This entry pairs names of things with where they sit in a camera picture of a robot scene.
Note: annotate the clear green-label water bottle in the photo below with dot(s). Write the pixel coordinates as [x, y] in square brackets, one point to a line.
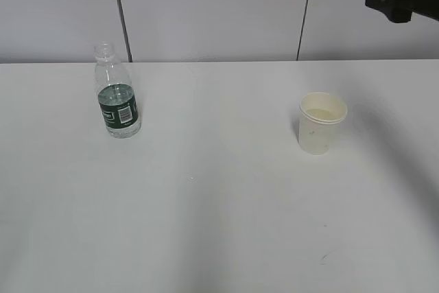
[115, 93]

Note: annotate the white paper cup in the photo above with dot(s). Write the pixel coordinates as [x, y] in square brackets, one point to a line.
[320, 117]

